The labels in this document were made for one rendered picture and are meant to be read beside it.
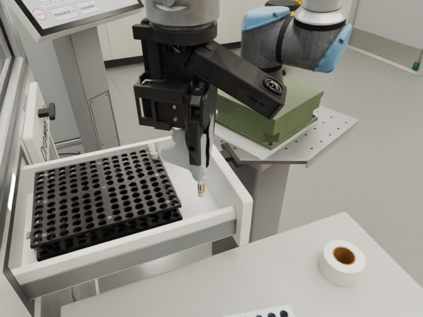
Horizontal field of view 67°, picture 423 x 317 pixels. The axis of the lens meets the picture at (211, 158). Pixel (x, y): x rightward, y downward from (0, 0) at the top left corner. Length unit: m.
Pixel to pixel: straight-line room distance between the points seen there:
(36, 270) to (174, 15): 0.37
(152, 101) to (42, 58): 1.85
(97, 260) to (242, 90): 0.32
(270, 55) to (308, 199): 1.19
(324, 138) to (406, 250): 0.99
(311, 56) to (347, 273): 0.48
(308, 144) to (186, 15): 0.68
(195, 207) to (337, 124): 0.61
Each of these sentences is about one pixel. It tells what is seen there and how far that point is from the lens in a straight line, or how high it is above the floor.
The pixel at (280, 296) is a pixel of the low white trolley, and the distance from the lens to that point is 0.60.
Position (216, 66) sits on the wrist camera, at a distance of 0.34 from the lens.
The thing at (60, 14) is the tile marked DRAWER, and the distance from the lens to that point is 1.33.
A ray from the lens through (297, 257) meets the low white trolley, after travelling 0.65.
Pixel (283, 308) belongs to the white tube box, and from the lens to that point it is 0.54.
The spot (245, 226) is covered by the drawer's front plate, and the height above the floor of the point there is 0.87.
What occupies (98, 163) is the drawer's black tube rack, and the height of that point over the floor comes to 0.90.
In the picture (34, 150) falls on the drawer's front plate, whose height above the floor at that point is 0.90.
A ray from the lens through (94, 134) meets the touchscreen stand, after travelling 1.64.
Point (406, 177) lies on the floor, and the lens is 2.31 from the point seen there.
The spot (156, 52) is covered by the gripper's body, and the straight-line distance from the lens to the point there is 0.37.
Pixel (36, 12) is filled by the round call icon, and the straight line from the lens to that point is 1.30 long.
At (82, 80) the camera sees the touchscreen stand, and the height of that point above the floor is 0.71.
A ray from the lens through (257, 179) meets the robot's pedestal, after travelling 0.98.
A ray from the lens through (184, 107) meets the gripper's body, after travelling 0.36.
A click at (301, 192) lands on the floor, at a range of 1.94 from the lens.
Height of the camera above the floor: 1.27
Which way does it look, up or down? 37 degrees down
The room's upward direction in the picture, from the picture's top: straight up
